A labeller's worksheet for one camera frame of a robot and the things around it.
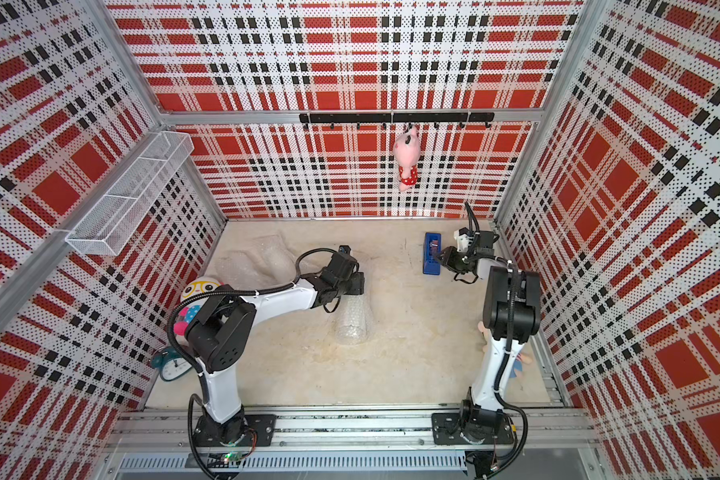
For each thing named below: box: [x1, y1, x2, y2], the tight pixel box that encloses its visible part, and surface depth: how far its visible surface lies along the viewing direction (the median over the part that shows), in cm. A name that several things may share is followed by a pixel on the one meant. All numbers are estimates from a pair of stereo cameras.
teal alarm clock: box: [151, 346, 192, 381], surface depth 80 cm
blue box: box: [422, 232, 441, 276], surface depth 107 cm
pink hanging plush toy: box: [394, 126, 421, 192], surface depth 94 cm
